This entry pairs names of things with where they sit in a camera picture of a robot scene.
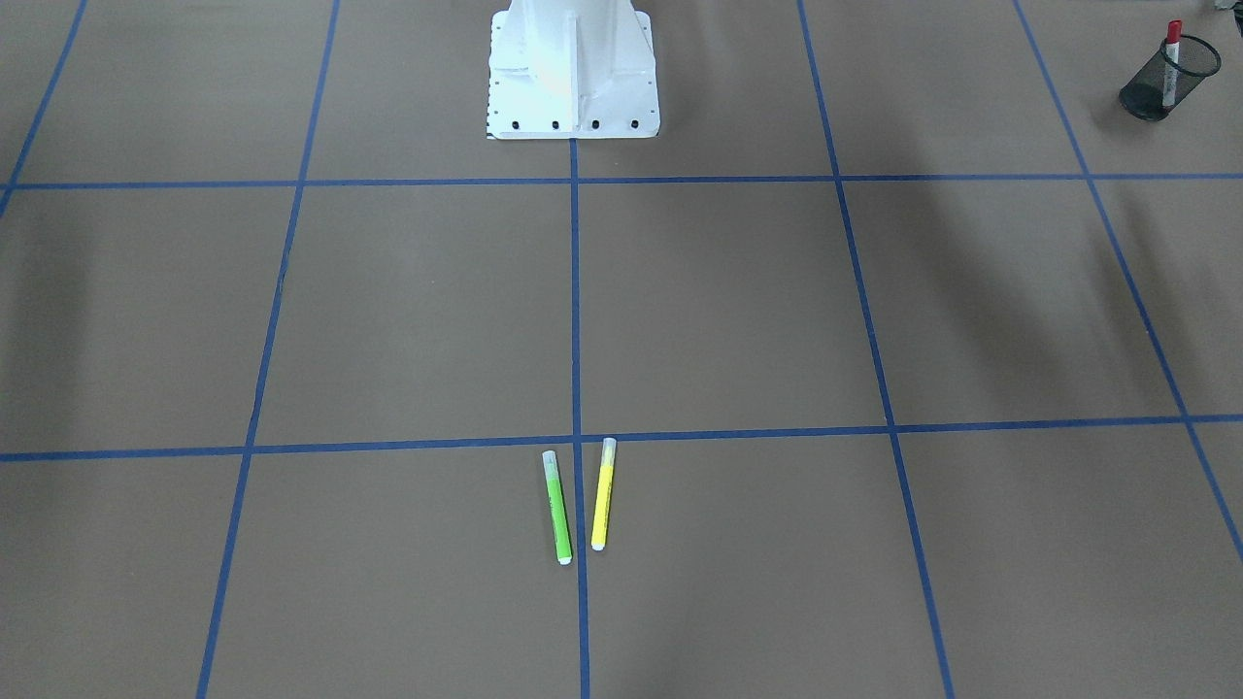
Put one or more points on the red marker pen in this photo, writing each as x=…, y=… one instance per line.
x=1171, y=72

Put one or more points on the yellow marker pen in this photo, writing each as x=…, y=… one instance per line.
x=604, y=486

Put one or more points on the green marker pen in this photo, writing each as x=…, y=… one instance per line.
x=563, y=547

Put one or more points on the far black mesh cup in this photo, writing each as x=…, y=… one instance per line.
x=1141, y=96

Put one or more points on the white pedestal column base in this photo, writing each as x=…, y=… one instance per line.
x=572, y=70

